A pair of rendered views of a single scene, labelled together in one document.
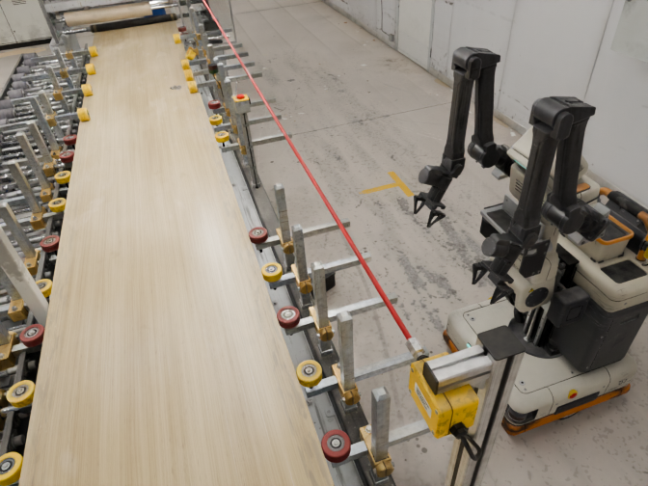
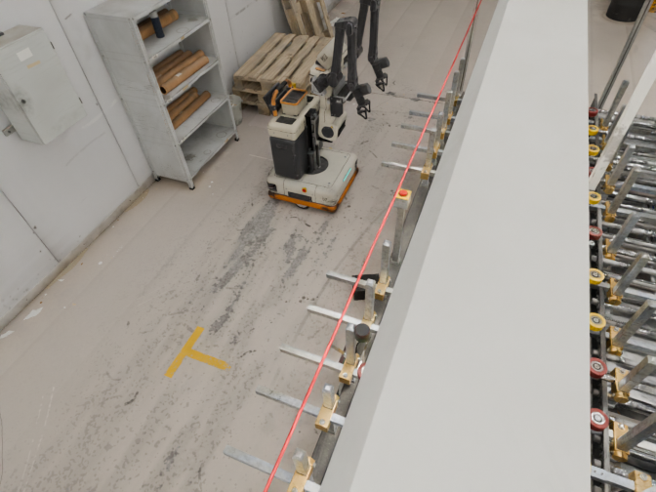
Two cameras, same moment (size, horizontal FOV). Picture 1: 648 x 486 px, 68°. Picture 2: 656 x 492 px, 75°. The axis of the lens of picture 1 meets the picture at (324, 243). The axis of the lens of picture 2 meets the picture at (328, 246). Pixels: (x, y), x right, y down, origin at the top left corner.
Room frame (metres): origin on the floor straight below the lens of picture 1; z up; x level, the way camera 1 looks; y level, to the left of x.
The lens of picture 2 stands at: (3.78, 1.08, 2.61)
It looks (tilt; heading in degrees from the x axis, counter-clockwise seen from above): 48 degrees down; 220
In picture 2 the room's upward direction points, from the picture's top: 4 degrees counter-clockwise
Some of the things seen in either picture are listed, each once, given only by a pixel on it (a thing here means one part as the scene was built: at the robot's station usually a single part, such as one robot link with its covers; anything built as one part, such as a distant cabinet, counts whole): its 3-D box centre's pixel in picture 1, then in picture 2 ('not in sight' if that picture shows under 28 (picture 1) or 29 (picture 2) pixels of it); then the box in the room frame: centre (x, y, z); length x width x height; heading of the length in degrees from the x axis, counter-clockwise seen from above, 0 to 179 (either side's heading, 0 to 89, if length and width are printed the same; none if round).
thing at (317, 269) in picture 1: (321, 314); (444, 121); (1.13, 0.03, 0.90); 0.04 x 0.04 x 0.48; 16
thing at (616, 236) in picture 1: (594, 232); (294, 102); (1.48, -1.11, 0.87); 0.23 x 0.15 x 0.11; 16
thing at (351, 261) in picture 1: (320, 270); (422, 149); (1.43, 0.02, 0.83); 0.43 x 0.03 x 0.04; 106
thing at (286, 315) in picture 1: (289, 323); not in sight; (1.14, 0.14, 0.85); 0.08 x 0.08 x 0.11
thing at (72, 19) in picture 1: (130, 11); not in sight; (5.18, 1.72, 1.05); 1.43 x 0.12 x 0.12; 106
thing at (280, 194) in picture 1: (285, 232); (429, 160); (1.61, 0.16, 0.90); 0.04 x 0.04 x 0.48; 16
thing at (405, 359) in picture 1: (367, 371); (436, 116); (0.95, -0.11, 0.80); 0.43 x 0.03 x 0.04; 106
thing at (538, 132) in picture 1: (536, 178); (374, 30); (1.12, -0.61, 1.40); 0.11 x 0.06 x 0.43; 16
